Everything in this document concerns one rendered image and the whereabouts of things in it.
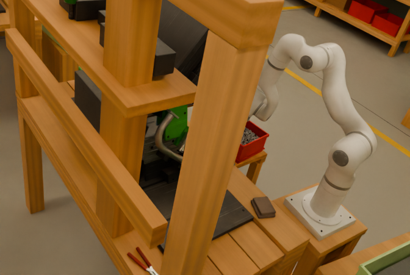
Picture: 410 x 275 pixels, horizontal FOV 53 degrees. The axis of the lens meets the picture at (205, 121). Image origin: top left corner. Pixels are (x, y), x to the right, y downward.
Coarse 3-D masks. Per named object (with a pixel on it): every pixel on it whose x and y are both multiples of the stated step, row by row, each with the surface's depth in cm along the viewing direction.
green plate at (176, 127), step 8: (176, 112) 175; (184, 112) 178; (160, 120) 178; (176, 120) 177; (184, 120) 179; (168, 128) 175; (176, 128) 178; (184, 128) 181; (168, 136) 177; (176, 136) 179
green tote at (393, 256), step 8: (400, 248) 166; (408, 248) 172; (384, 256) 161; (392, 256) 167; (400, 256) 174; (408, 256) 180; (368, 264) 156; (376, 264) 162; (384, 264) 168; (392, 264) 175; (360, 272) 156; (368, 272) 153; (376, 272) 169
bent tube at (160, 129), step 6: (168, 114) 170; (174, 114) 170; (162, 120) 170; (168, 120) 169; (162, 126) 169; (156, 132) 169; (162, 132) 170; (156, 138) 170; (156, 144) 171; (162, 144) 172; (162, 150) 173; (168, 150) 175; (168, 156) 177; (174, 156) 178; (180, 156) 180; (180, 162) 181
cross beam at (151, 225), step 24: (24, 48) 177; (24, 72) 178; (48, 72) 165; (48, 96) 159; (72, 120) 144; (96, 144) 136; (96, 168) 135; (120, 168) 128; (120, 192) 124; (144, 192) 122; (144, 216) 115; (144, 240) 118
